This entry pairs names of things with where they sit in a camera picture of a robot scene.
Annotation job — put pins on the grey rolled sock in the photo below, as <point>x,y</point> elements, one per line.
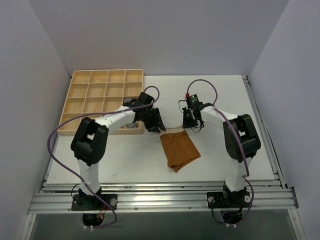
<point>132,125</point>

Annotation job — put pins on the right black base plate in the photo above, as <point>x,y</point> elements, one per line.
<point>219,200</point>

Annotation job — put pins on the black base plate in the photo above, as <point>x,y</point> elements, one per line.
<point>219,200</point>
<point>82,202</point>

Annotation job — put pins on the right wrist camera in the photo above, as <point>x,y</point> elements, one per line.
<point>192,101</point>

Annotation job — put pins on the wooden compartment tray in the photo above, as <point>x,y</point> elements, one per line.
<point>104,90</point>

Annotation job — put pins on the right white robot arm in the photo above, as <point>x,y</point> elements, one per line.
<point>241,139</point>

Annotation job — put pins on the brown underwear cream waistband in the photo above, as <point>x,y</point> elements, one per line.
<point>178,148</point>

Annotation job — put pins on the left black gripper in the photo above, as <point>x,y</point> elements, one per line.
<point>152,119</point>

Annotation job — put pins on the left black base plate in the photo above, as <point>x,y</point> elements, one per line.
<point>82,202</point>

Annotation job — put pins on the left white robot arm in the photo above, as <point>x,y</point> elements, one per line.
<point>90,140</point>

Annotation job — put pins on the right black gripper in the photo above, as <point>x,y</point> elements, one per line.
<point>188,118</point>

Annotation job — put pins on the aluminium rail frame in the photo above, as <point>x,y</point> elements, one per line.
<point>155,198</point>

